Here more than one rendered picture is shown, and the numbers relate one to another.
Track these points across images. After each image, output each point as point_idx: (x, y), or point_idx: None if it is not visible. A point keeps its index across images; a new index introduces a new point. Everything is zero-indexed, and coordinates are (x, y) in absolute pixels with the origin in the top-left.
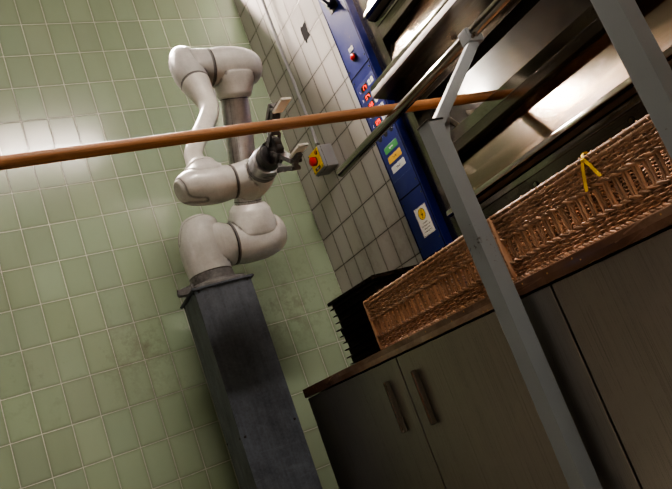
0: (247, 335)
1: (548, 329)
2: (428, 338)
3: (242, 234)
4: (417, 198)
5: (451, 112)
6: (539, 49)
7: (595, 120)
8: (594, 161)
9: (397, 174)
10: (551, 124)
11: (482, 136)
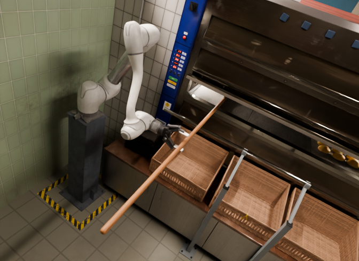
0: (97, 137)
1: (210, 222)
2: (174, 194)
3: (108, 96)
4: (169, 100)
5: None
6: None
7: None
8: (247, 216)
9: (168, 87)
10: (227, 135)
11: None
